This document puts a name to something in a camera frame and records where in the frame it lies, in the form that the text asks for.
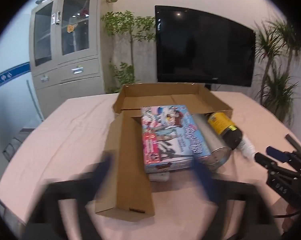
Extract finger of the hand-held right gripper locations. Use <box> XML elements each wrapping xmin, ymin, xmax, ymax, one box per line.
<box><xmin>254</xmin><ymin>152</ymin><xmax>294</xmax><ymax>181</ymax></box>
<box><xmin>266</xmin><ymin>134</ymin><xmax>301</xmax><ymax>165</ymax></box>

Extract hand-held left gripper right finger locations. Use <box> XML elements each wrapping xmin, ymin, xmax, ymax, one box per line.
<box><xmin>190</xmin><ymin>159</ymin><xmax>276</xmax><ymax>240</ymax></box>

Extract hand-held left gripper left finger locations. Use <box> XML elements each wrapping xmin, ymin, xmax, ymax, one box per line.
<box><xmin>25</xmin><ymin>151</ymin><xmax>116</xmax><ymax>240</ymax></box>

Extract brown cardboard box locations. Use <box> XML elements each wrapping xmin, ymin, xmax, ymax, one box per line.
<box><xmin>95</xmin><ymin>83</ymin><xmax>234</xmax><ymax>222</ymax></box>

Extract silver metal can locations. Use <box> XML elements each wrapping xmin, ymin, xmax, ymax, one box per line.
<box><xmin>190</xmin><ymin>113</ymin><xmax>232</xmax><ymax>173</ymax></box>

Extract colourful printed toy box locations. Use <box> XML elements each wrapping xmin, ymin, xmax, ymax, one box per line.
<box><xmin>141</xmin><ymin>105</ymin><xmax>212</xmax><ymax>174</ymax></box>

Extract yellow label spray bottle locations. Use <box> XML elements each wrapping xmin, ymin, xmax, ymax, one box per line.
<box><xmin>206</xmin><ymin>112</ymin><xmax>256</xmax><ymax>159</ymax></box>

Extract spiky palm plant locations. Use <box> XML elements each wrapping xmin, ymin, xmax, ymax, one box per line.
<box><xmin>254</xmin><ymin>17</ymin><xmax>301</xmax><ymax>128</ymax></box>

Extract dark grey chair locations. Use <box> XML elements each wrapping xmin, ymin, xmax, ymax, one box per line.
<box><xmin>3</xmin><ymin>127</ymin><xmax>37</xmax><ymax>160</ymax></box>

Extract thin grey pole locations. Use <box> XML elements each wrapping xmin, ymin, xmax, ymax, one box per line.
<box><xmin>26</xmin><ymin>79</ymin><xmax>44</xmax><ymax>122</ymax></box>

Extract grey glass door cabinet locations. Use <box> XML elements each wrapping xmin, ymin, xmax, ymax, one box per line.
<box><xmin>29</xmin><ymin>0</ymin><xmax>106</xmax><ymax>117</ymax></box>

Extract black flat television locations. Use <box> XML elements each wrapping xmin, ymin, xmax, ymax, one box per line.
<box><xmin>155</xmin><ymin>5</ymin><xmax>256</xmax><ymax>87</ymax></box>

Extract leafy green tree plant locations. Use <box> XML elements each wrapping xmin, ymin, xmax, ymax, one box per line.
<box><xmin>101</xmin><ymin>10</ymin><xmax>156</xmax><ymax>94</ymax></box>

